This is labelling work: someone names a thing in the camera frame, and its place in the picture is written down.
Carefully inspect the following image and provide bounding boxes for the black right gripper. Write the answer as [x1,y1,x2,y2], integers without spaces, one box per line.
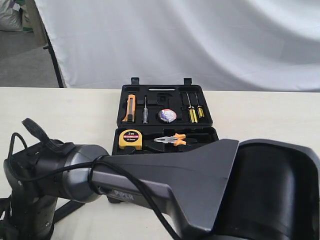
[0,196,58,240]

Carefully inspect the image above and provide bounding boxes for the roll of electrical tape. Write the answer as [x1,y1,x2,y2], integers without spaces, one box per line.
[158,108,177,123]

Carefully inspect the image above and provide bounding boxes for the adjustable wrench black handle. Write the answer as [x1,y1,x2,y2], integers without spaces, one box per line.
[53,200,85,224]

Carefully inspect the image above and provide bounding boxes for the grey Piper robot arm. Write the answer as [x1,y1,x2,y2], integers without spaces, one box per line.
[3,139,320,240]

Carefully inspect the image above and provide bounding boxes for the black plastic tool case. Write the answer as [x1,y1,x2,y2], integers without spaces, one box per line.
[112,77,219,155]

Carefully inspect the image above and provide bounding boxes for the yellow tape measure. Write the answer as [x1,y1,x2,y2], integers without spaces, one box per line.
[118,129,143,150]

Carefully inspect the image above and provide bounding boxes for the orange utility knife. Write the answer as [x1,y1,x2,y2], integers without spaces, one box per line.
[122,94,136,122]

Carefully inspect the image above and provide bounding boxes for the clear voltage tester screwdriver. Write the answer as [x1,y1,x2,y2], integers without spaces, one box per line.
[142,95,149,124]

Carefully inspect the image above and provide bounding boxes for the black backdrop stand pole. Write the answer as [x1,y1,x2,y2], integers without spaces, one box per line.
[38,13,66,88]

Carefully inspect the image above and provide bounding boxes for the small yellow black screwdriver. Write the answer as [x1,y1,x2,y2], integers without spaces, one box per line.
[194,92,205,118]

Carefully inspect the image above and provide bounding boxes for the white sack in background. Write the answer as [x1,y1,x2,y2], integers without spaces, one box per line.
[0,0,26,32]

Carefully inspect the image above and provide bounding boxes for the cardboard box in background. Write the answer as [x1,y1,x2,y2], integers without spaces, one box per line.
[20,0,34,33]

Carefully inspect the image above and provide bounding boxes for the white backdrop cloth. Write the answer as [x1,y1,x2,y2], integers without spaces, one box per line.
[36,0,320,92]

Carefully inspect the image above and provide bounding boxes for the orange handled pliers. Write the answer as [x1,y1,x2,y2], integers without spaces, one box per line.
[153,133,187,147]

